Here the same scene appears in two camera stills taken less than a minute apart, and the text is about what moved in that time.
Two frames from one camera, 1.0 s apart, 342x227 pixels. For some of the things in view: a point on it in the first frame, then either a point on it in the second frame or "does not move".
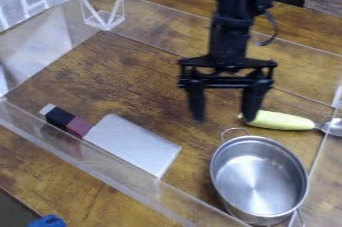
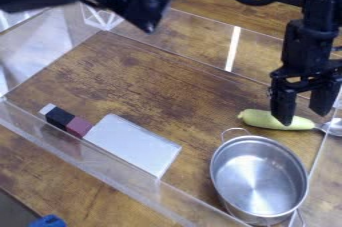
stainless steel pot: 258,179 does not move
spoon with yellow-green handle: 288,121 does not move
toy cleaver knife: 135,145 does not move
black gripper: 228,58 -> 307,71
